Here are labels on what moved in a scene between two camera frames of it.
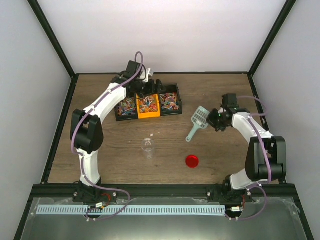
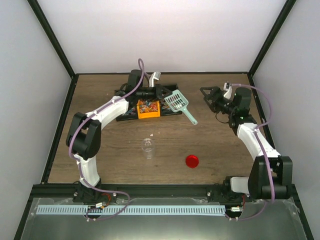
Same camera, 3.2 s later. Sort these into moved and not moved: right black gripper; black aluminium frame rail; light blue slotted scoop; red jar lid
Moved: right black gripper; light blue slotted scoop
Not moved: black aluminium frame rail; red jar lid
